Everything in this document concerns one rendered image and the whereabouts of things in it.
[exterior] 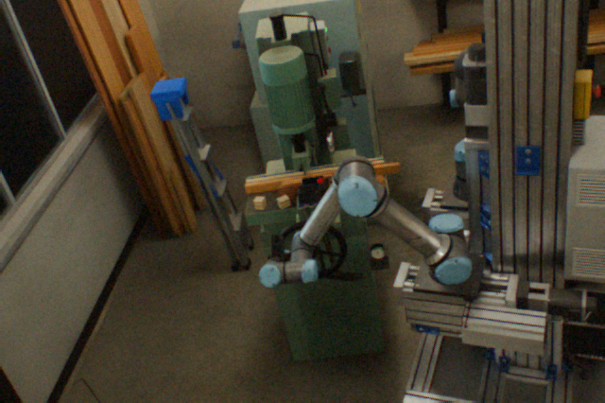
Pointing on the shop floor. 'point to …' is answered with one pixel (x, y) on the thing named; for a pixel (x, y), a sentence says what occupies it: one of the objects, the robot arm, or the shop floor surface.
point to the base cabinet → (333, 308)
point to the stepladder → (178, 96)
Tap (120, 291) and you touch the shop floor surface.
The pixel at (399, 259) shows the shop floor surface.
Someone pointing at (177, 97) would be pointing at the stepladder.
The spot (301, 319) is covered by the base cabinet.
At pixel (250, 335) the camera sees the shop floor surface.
